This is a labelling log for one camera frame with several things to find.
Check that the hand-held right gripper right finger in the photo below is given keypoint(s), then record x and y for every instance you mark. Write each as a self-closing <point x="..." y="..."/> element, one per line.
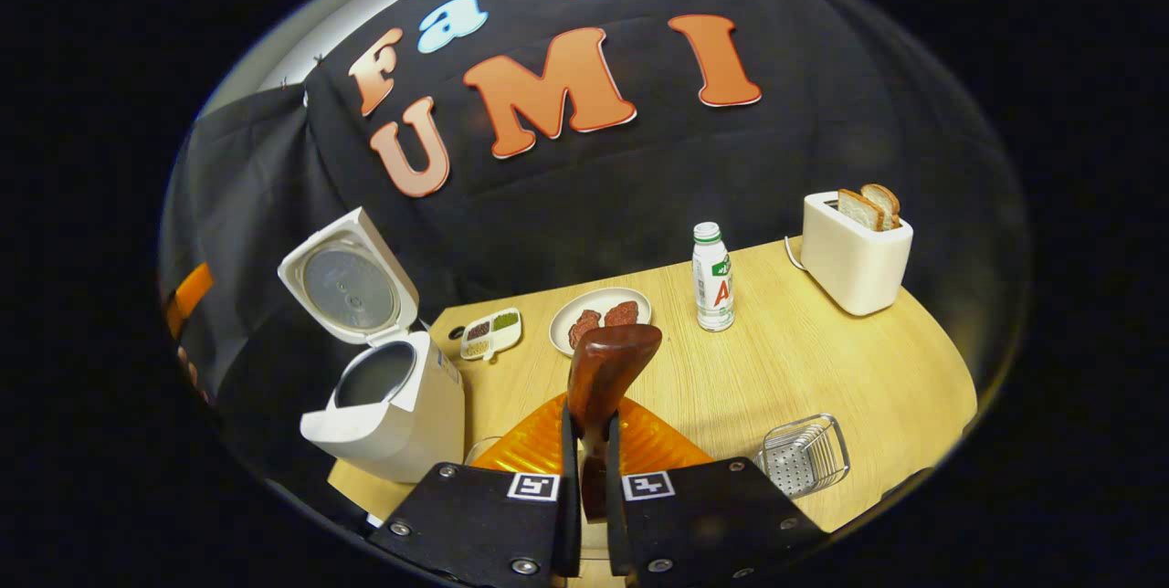
<point x="614" y="533"/>

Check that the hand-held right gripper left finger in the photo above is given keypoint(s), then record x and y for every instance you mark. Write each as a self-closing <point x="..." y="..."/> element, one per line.
<point x="571" y="524"/>

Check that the white divided condiment dish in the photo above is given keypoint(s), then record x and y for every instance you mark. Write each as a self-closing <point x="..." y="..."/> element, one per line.
<point x="490" y="335"/>

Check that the cream white toaster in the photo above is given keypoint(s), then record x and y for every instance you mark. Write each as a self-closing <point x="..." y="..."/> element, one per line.
<point x="854" y="268"/>

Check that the brown wooden spoon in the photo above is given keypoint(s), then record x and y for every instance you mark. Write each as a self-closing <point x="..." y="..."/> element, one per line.
<point x="607" y="369"/>

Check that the black backdrop cloth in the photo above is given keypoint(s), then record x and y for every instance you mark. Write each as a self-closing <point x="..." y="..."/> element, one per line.
<point x="639" y="186"/>

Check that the white green-label drink bottle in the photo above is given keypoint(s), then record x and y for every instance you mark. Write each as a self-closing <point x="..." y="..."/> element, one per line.
<point x="713" y="282"/>

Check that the white rice cooker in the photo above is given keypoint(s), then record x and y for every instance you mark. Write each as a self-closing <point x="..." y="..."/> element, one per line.
<point x="402" y="424"/>

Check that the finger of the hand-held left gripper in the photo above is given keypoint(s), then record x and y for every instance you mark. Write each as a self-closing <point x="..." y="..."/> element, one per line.
<point x="190" y="296"/>

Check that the toast bread slice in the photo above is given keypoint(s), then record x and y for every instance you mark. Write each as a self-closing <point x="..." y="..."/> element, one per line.
<point x="888" y="204"/>
<point x="860" y="212"/>

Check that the white round plate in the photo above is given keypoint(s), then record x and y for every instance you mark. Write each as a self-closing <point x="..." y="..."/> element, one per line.
<point x="630" y="294"/>

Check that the red meat piece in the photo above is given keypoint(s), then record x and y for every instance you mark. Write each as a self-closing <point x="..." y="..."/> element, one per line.
<point x="621" y="314"/>
<point x="584" y="329"/>

